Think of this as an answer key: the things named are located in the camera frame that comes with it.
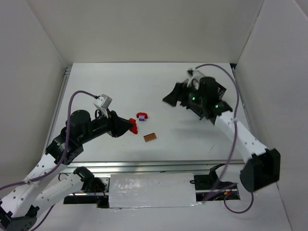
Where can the black slatted container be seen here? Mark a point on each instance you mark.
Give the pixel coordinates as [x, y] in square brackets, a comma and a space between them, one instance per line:
[215, 105]

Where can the red rectangular lego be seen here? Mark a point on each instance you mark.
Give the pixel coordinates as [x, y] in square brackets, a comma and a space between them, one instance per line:
[134, 128]

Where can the brown flat lego plate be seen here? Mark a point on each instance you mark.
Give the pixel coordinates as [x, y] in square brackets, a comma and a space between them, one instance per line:
[150, 137]

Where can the red arch purple lego stack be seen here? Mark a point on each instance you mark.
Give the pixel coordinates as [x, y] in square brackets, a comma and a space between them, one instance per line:
[142, 116]

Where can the aluminium front rail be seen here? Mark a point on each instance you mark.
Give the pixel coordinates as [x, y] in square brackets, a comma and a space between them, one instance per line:
[136, 167]

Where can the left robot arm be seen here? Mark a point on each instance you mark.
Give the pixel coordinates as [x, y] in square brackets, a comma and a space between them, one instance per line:
[20, 209]

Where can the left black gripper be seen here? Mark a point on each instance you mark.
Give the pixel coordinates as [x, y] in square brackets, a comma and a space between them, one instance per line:
[113, 124]

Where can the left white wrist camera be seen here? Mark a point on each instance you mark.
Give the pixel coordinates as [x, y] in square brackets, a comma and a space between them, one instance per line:
[102, 103]

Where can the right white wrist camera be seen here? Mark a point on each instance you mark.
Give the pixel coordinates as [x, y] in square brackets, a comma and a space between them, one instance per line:
[194, 77]

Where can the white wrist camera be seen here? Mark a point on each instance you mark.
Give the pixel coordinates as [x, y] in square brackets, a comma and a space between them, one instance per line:
[194, 77]
[102, 103]

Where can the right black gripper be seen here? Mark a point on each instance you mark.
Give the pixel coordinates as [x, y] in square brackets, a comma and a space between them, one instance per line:
[182, 95]

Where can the white tape panel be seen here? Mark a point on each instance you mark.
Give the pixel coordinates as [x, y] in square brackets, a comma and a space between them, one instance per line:
[151, 190]

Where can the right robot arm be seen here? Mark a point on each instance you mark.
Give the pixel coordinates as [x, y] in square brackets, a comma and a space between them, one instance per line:
[262, 165]

